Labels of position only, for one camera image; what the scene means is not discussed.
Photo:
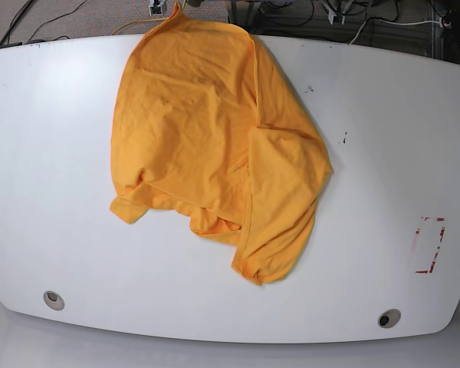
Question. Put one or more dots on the left table cable grommet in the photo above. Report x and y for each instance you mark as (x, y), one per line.
(53, 300)

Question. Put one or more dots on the red tape rectangle marking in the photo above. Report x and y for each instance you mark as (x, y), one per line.
(427, 243)

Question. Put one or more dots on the white power adapter on floor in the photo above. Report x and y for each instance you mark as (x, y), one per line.
(157, 7)

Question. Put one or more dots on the table cable grommet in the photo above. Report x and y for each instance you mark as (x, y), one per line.
(390, 318)
(53, 300)

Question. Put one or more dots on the orange yellow t-shirt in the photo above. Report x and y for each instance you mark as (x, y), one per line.
(205, 124)

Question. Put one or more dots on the right table cable grommet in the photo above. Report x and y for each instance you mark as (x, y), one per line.
(390, 318)

